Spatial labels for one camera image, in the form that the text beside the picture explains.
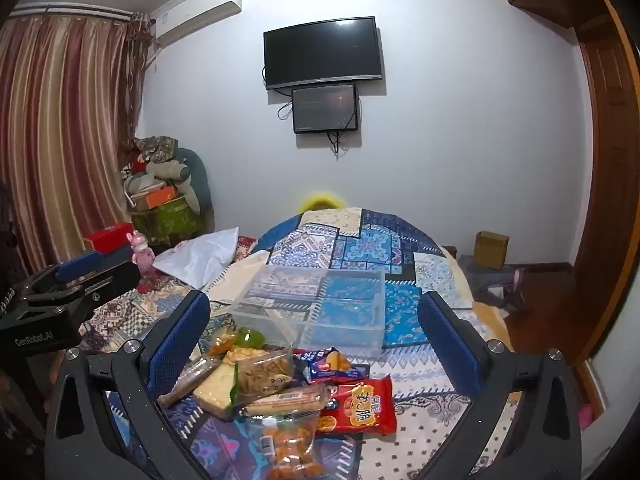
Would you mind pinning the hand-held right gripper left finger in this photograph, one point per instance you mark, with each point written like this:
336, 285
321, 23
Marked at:
179, 336

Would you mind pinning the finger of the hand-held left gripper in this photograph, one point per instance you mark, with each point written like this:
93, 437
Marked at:
80, 265
112, 280

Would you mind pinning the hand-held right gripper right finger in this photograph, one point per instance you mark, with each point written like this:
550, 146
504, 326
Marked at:
450, 337

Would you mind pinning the brown snack packet green edge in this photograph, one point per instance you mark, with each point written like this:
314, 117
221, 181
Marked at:
265, 377

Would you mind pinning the red snack packet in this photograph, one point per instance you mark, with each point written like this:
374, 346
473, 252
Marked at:
362, 407

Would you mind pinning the long beige wafer packet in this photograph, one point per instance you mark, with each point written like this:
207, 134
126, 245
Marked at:
285, 399

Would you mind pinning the blue snack packet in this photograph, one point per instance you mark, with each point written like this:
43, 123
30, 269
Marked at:
330, 366

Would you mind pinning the clear plastic storage container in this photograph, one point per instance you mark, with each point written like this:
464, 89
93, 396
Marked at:
310, 310

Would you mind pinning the orange balls snack packet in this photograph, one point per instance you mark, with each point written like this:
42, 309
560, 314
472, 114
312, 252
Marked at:
285, 447

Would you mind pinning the red box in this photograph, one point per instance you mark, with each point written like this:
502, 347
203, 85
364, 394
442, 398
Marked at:
107, 237

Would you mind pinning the pink plush toy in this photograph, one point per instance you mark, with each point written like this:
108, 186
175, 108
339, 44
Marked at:
143, 255

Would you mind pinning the small orange snack packet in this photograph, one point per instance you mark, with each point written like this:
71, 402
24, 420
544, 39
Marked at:
221, 344

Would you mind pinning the brown bar packet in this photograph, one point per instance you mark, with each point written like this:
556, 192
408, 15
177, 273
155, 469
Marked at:
187, 382

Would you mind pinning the cream cake packet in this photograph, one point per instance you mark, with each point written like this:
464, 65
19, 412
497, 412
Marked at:
212, 390

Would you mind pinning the clothes pile on floor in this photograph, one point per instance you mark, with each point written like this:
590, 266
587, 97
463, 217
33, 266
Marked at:
492, 285

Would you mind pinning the yellow chips packet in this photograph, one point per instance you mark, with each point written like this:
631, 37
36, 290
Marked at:
245, 355

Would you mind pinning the white plastic bag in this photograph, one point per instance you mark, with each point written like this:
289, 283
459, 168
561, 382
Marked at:
200, 260

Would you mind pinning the orange box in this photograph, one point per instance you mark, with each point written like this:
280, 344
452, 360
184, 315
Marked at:
157, 197

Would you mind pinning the cardboard box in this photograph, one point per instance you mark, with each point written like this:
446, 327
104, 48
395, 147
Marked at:
491, 249

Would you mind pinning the red patterned cloth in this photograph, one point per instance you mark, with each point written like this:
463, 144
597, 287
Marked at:
246, 249

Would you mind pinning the beige plush toy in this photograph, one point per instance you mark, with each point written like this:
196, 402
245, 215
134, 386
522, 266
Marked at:
170, 170

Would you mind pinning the striped red curtain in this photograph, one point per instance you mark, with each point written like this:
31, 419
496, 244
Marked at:
65, 135

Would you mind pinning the grey plush toy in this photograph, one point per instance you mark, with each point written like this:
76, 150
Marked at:
197, 175

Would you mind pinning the dark patterned cloth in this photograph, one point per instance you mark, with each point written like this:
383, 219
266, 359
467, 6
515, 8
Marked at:
155, 147

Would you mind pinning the yellow round object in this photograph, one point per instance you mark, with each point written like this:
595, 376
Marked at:
322, 199

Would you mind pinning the wooden wardrobe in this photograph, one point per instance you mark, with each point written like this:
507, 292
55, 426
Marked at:
607, 135

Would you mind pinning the small black monitor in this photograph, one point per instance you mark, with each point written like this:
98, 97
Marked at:
325, 108

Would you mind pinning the white air conditioner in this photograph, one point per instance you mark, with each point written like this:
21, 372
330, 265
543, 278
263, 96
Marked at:
197, 10

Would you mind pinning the curtain rail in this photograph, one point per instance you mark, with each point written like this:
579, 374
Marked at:
70, 11

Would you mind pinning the wall-mounted black television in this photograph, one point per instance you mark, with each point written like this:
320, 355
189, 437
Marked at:
323, 50

